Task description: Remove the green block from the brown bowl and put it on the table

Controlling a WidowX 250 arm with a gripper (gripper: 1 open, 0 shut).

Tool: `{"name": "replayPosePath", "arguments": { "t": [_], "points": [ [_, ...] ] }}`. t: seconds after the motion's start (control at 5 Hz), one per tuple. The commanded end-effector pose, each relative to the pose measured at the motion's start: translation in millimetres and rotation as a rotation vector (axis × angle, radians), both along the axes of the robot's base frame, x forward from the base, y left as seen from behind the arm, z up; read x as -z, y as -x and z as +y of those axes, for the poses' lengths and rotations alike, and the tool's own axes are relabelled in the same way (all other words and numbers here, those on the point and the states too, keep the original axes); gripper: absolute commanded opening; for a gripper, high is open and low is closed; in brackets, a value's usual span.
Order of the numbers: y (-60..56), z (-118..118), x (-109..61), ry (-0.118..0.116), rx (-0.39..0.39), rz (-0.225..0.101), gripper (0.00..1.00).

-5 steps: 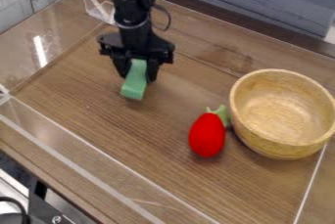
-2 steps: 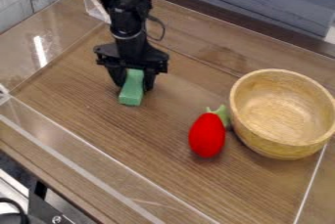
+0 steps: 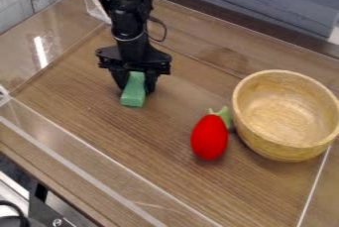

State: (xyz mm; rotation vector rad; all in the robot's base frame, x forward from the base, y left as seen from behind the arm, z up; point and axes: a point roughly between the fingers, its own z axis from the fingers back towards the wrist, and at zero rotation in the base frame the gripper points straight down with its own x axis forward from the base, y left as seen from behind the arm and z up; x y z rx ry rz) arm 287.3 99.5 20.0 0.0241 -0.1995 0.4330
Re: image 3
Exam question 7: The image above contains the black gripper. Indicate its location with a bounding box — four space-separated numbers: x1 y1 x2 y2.
94 45 172 93

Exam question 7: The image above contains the green rectangular block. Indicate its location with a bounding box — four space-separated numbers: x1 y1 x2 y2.
120 71 145 107

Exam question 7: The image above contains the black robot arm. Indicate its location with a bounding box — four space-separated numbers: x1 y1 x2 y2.
94 0 172 93

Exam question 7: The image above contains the brown wooden bowl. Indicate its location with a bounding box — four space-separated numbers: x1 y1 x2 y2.
232 69 339 163

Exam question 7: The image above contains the red plush strawberry toy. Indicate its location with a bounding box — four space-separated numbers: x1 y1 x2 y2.
190 106 233 161

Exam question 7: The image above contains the clear acrylic corner bracket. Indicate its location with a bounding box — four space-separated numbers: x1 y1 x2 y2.
83 0 110 24

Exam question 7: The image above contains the clear acrylic tray wall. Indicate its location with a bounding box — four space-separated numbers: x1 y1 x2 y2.
0 85 221 227

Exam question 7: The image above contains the black cable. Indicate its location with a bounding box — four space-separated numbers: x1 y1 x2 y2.
0 200 31 227

